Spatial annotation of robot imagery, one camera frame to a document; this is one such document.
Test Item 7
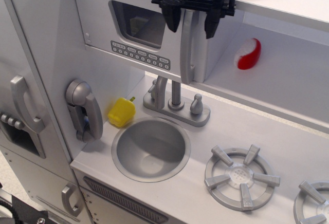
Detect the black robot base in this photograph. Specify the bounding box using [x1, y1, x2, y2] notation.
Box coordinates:
[1, 184, 54, 223]

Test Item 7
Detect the white toy microwave door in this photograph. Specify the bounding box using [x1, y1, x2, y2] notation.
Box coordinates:
[76, 0, 215, 82]

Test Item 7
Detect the red white toy apple slice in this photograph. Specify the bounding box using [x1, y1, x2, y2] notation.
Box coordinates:
[234, 38, 262, 70]

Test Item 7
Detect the grey toy faucet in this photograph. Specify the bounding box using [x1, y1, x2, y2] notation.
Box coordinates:
[143, 76, 211, 127]

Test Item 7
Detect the grey microwave door handle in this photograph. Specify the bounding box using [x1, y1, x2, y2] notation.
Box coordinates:
[180, 10, 195, 85]

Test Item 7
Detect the grey toy stove burner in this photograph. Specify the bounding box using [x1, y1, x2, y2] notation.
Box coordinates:
[204, 145, 281, 212]

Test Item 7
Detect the grey fridge ice dispenser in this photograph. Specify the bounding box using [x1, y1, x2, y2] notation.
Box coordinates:
[1, 110, 46, 159]

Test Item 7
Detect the grey lower fridge handle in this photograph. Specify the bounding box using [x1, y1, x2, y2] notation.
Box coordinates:
[61, 183, 83, 217]

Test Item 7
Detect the yellow toy bell pepper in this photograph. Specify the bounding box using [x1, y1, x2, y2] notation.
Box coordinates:
[107, 97, 136, 127]

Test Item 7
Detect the round silver sink bowl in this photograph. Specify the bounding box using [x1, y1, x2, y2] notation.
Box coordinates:
[112, 117, 191, 183]

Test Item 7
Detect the grey oven vent panel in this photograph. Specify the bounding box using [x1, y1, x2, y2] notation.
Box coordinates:
[83, 177, 168, 223]

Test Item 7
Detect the grey toy wall phone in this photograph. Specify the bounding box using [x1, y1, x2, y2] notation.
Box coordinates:
[65, 79, 103, 143]

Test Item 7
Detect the grey fridge door handle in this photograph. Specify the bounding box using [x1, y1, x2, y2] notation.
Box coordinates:
[10, 75, 45, 134]

